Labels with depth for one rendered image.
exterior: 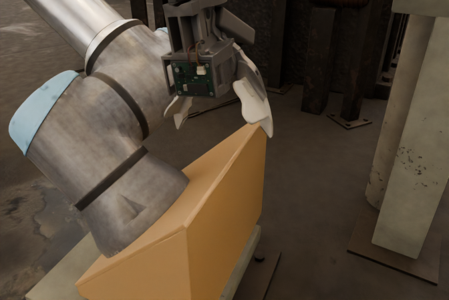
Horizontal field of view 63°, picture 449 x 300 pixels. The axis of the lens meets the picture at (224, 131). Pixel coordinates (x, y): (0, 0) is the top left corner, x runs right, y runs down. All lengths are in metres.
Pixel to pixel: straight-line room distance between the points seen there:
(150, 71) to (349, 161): 0.78
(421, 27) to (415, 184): 0.32
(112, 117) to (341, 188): 0.73
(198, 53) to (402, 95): 0.59
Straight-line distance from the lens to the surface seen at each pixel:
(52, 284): 0.76
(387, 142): 0.98
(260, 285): 0.83
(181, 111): 0.56
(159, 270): 0.53
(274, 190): 1.07
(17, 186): 1.23
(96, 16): 0.74
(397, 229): 0.93
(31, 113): 0.62
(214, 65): 0.43
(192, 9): 0.42
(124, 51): 0.68
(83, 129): 0.60
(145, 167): 0.61
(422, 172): 0.84
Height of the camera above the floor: 0.68
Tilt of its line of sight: 31 degrees down
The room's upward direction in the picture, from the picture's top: straight up
